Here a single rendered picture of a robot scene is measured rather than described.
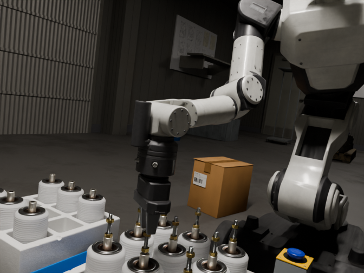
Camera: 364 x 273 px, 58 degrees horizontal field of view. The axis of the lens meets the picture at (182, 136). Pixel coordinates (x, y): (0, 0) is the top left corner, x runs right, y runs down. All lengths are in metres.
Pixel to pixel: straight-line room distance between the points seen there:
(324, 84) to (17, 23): 3.55
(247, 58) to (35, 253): 0.81
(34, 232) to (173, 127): 0.59
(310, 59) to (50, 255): 0.95
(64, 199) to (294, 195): 0.80
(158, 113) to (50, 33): 3.75
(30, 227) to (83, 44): 3.77
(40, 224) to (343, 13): 1.02
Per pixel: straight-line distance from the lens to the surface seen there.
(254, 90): 0.87
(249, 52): 0.96
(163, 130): 0.68
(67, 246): 1.15
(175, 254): 0.89
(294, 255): 0.84
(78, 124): 4.71
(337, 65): 1.05
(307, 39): 0.99
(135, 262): 0.84
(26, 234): 1.10
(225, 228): 1.29
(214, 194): 1.93
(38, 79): 4.29
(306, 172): 1.07
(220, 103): 0.81
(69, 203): 1.31
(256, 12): 1.03
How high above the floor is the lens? 0.64
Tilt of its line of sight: 6 degrees down
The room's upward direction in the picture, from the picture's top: 8 degrees clockwise
